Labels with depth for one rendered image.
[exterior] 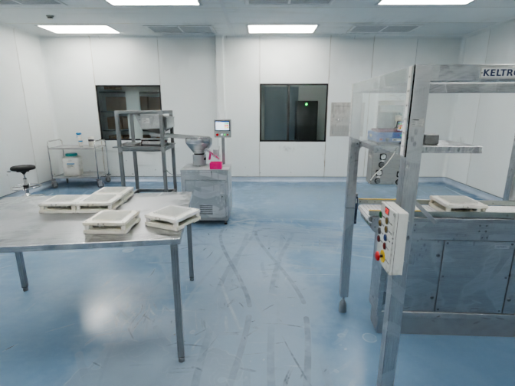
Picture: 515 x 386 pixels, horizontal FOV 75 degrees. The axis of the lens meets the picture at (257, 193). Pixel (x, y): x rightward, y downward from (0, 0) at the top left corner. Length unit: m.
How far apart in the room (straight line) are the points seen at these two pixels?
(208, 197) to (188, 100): 3.20
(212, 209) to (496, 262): 3.16
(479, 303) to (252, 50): 5.85
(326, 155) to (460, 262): 5.08
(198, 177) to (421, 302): 2.97
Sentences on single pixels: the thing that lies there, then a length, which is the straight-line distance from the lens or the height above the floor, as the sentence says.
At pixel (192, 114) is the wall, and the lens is 7.24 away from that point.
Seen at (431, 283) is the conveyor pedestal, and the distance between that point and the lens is 2.60.
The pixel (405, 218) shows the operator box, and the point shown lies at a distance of 1.39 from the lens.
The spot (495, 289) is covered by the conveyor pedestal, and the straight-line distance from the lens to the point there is 2.81.
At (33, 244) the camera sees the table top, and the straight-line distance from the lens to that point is 2.16.
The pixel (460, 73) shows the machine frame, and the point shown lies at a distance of 1.51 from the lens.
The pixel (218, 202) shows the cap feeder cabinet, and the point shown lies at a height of 0.32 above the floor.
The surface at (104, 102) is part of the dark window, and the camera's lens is 7.80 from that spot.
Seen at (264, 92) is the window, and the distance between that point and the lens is 7.12.
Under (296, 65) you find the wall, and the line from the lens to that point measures 7.19.
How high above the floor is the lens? 1.54
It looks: 14 degrees down
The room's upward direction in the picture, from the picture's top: straight up
